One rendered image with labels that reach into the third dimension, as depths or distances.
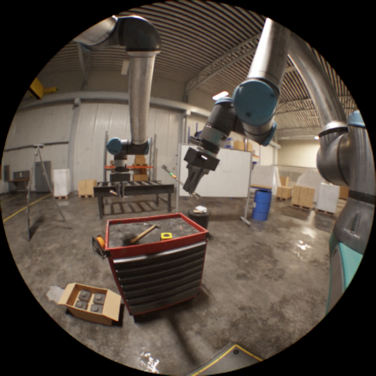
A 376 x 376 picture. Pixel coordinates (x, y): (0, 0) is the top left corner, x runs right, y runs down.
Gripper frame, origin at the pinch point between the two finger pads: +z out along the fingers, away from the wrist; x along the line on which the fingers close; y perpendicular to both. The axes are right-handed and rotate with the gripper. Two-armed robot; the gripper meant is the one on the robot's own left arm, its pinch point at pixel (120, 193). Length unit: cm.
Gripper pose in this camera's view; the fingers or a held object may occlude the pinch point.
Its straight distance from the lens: 91.2
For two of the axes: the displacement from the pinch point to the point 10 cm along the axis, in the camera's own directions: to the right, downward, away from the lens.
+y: -7.9, -1.3, 6.0
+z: -0.5, 9.9, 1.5
